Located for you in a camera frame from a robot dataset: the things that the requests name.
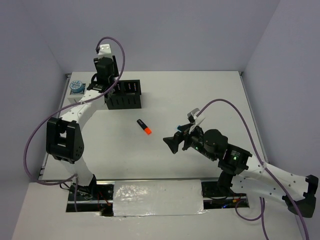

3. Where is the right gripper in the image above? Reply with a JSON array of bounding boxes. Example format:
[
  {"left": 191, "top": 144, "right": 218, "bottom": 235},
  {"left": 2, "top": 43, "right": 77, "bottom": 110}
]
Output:
[{"left": 162, "top": 121, "right": 217, "bottom": 161}]

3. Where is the orange highlighter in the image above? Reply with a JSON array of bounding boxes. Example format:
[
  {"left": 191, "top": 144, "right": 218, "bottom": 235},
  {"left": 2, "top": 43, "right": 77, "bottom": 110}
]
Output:
[{"left": 136, "top": 119, "right": 152, "bottom": 135}]

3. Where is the blue slime jar patterned lid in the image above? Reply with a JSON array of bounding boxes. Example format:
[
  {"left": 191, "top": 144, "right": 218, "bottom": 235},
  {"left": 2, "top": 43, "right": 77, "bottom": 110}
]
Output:
[{"left": 69, "top": 80, "right": 85, "bottom": 95}]

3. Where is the blue highlighter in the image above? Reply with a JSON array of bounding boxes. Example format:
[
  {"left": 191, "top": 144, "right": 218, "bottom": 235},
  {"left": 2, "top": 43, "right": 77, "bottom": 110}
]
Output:
[{"left": 177, "top": 125, "right": 184, "bottom": 132}]

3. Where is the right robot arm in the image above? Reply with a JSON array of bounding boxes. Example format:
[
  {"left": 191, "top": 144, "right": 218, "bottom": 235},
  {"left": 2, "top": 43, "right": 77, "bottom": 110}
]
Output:
[{"left": 163, "top": 124, "right": 319, "bottom": 218}]

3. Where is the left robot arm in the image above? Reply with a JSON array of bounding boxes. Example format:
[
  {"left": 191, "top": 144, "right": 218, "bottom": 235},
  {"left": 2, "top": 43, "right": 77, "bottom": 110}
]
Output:
[{"left": 46, "top": 55, "right": 119, "bottom": 200}]

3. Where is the black slotted container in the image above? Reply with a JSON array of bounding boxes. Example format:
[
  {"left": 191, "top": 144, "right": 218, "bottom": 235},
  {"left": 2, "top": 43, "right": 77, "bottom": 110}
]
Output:
[{"left": 105, "top": 79, "right": 142, "bottom": 110}]

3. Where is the white slotted container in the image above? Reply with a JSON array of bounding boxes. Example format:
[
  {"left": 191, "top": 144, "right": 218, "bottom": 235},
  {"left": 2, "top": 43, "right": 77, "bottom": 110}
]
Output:
[{"left": 67, "top": 83, "right": 86, "bottom": 103}]

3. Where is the silver foil cover plate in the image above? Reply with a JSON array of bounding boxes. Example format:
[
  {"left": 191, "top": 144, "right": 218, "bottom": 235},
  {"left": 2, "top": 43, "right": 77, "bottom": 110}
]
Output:
[{"left": 112, "top": 179, "right": 205, "bottom": 217}]

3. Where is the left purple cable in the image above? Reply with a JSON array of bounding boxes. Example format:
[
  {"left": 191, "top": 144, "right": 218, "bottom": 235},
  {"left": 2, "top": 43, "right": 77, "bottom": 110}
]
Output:
[{"left": 23, "top": 36, "right": 126, "bottom": 213}]

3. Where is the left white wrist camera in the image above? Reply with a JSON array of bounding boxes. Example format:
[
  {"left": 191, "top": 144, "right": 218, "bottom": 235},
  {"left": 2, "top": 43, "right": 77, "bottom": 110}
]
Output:
[{"left": 97, "top": 44, "right": 112, "bottom": 59}]

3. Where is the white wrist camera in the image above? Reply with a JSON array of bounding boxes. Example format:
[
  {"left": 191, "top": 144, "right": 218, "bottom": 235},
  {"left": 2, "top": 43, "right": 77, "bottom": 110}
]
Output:
[
  {"left": 97, "top": 44, "right": 112, "bottom": 59},
  {"left": 187, "top": 108, "right": 205, "bottom": 134}
]

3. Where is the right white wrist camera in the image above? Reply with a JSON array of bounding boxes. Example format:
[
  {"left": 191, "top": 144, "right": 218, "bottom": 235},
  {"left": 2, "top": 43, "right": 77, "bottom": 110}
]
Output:
[{"left": 187, "top": 108, "right": 205, "bottom": 134}]

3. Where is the metal table rail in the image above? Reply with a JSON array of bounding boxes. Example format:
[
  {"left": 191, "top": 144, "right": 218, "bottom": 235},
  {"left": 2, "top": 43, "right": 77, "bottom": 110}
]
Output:
[{"left": 37, "top": 176, "right": 226, "bottom": 182}]

